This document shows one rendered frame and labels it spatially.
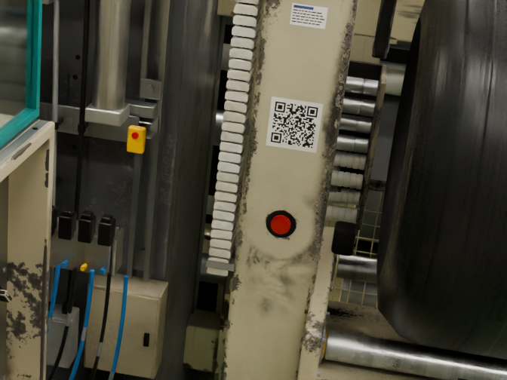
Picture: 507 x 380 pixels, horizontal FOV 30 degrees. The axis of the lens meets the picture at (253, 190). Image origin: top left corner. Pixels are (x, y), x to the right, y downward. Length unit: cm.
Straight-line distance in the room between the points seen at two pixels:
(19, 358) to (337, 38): 61
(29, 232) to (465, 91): 57
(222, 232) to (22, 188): 40
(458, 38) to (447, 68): 4
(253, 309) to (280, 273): 8
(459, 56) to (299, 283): 46
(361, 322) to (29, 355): 68
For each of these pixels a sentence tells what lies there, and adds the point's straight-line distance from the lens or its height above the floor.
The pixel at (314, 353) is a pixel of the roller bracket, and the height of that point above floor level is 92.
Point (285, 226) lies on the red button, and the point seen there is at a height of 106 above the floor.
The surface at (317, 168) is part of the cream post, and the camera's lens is 140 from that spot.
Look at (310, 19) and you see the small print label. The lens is 134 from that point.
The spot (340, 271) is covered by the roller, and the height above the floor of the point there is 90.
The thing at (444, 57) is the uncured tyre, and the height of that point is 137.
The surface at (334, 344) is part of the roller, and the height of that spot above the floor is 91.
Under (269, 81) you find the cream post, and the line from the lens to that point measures 137.
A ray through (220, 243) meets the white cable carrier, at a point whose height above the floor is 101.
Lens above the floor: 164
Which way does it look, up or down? 22 degrees down
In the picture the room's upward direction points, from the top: 7 degrees clockwise
